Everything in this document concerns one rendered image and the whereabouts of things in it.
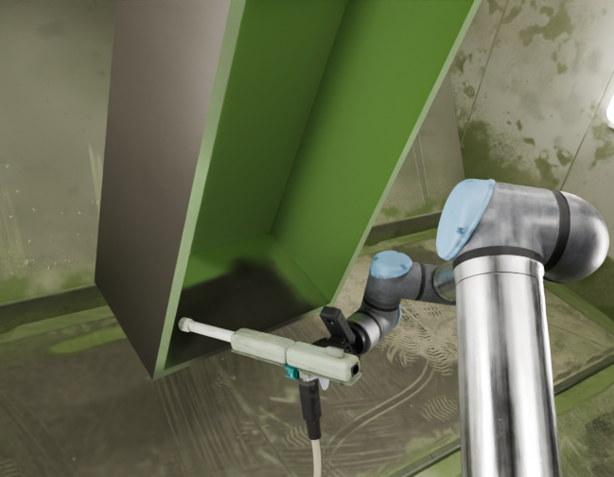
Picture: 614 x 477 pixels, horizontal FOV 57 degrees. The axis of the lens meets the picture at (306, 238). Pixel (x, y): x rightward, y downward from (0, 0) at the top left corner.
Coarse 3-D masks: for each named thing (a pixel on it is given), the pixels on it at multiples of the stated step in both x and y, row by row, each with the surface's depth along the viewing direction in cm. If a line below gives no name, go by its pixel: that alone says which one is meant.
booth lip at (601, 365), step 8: (608, 360) 244; (592, 368) 238; (600, 368) 239; (576, 376) 232; (584, 376) 233; (560, 384) 225; (568, 384) 226; (560, 392) 224; (456, 440) 192; (440, 448) 188; (448, 448) 189; (456, 448) 190; (432, 456) 185; (440, 456) 186; (416, 464) 181; (424, 464) 182; (432, 464) 184; (400, 472) 177; (408, 472) 178; (416, 472) 180
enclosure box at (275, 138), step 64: (128, 0) 102; (192, 0) 87; (256, 0) 125; (320, 0) 136; (384, 0) 133; (448, 0) 120; (128, 64) 108; (192, 64) 91; (256, 64) 138; (320, 64) 151; (384, 64) 138; (448, 64) 123; (128, 128) 115; (192, 128) 95; (256, 128) 153; (320, 128) 160; (384, 128) 142; (128, 192) 123; (192, 192) 101; (256, 192) 172; (320, 192) 167; (384, 192) 145; (128, 256) 131; (192, 256) 172; (256, 256) 180; (320, 256) 173; (128, 320) 141; (256, 320) 161
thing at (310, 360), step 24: (216, 336) 129; (240, 336) 123; (264, 336) 121; (264, 360) 120; (288, 360) 115; (312, 360) 111; (336, 360) 109; (312, 384) 116; (312, 408) 117; (312, 432) 119
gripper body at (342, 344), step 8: (352, 328) 129; (336, 336) 127; (360, 336) 129; (320, 344) 124; (328, 344) 124; (336, 344) 123; (344, 344) 123; (352, 344) 128; (360, 344) 129; (352, 352) 130; (360, 352) 130
